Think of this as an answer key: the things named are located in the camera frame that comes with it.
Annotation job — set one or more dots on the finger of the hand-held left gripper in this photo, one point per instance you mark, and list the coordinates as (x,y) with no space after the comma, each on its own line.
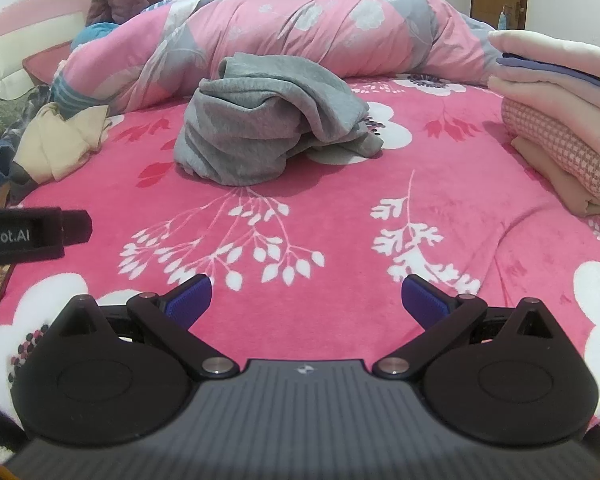
(77,227)

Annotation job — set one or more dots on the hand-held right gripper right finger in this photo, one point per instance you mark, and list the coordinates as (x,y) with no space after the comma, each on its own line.
(422,301)

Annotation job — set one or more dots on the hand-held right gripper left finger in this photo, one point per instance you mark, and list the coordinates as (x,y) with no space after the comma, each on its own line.
(191,301)

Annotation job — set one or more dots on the grey sweatshirt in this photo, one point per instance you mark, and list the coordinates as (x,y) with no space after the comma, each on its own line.
(260,120)

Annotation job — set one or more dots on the stack of folded clothes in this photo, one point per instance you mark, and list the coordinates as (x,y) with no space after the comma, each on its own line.
(555,110)

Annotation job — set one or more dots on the dark grey garment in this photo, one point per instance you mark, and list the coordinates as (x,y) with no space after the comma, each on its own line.
(20,171)

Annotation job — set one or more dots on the beige garment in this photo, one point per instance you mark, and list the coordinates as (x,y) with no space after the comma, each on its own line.
(60,140)

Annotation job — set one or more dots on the pink flower print blanket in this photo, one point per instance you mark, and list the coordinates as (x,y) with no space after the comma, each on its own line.
(330,220)

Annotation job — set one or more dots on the grey plaid garment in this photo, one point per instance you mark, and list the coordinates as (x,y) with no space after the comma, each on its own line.
(27,107)

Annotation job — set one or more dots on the pink pillow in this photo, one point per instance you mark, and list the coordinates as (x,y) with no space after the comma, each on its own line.
(47,62)

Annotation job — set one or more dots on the pink white headboard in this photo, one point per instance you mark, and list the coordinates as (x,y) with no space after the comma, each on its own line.
(10,50)

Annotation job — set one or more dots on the teal striped quilt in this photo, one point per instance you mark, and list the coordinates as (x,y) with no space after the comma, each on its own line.
(92,35)

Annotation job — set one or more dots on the pink floral quilt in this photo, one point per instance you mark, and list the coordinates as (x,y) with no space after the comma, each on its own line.
(290,35)

